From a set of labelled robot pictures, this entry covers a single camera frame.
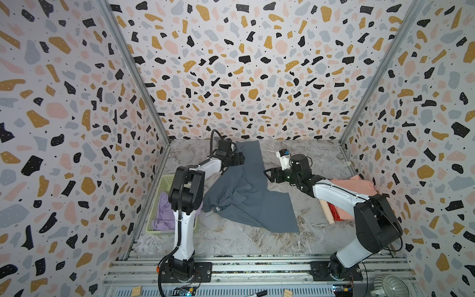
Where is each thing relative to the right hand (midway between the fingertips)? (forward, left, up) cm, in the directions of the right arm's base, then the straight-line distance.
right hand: (268, 167), depth 87 cm
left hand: (+14, +15, -8) cm, 22 cm away
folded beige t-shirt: (-15, -29, -14) cm, 36 cm away
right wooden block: (-47, -6, -15) cm, 50 cm away
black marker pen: (-47, +3, -16) cm, 50 cm away
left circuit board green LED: (-47, +33, -16) cm, 60 cm away
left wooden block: (-48, +50, -14) cm, 71 cm away
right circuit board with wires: (-46, -29, -18) cm, 57 cm away
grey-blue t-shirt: (-5, +13, -15) cm, 21 cm away
